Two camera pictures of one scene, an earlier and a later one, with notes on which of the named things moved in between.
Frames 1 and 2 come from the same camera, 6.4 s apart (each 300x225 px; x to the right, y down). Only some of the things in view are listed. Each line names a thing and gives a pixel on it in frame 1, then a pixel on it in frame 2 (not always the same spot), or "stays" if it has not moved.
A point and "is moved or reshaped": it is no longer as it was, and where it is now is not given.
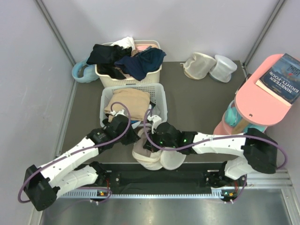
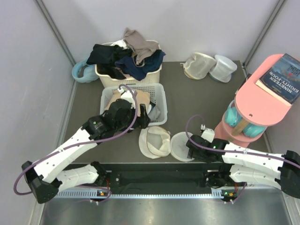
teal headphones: x=233 y=118 stays
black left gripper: x=133 y=137 to x=143 y=121
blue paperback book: x=282 y=79 stays
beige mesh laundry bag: x=198 y=65 stays
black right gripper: x=149 y=146 to x=192 y=153
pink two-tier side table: x=254 y=104 stays
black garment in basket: x=105 y=56 stays
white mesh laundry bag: x=168 y=158 is moved or reshaped
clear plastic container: x=222 y=69 stays
